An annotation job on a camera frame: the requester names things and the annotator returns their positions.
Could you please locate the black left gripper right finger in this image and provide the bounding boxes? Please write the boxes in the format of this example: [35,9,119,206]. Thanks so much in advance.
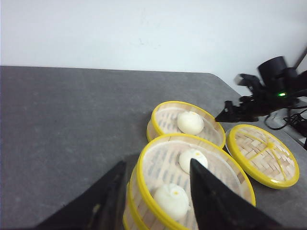
[190,159,283,230]

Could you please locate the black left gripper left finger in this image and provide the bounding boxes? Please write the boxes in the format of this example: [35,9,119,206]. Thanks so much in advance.
[34,161,127,230]

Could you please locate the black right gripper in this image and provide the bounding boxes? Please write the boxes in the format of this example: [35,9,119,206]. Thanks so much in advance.
[215,56,307,123]

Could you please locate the bamboo steamer basket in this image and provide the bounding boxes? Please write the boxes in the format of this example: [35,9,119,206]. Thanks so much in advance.
[146,101,226,148]
[123,203,149,230]
[126,134,256,230]

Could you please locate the woven bamboo steamer lid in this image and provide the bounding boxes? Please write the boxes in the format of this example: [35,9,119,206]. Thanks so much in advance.
[225,124,300,189]

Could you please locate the large white bun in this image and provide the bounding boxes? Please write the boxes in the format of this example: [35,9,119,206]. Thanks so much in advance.
[177,111,204,135]

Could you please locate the white bun back middle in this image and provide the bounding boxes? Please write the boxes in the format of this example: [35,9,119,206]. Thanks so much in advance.
[153,184,190,220]

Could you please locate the white bun back left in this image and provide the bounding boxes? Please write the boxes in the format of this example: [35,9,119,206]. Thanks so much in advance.
[179,149,208,174]

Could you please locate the black cables on table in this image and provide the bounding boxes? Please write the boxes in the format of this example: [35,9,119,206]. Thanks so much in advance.
[264,107,307,151]

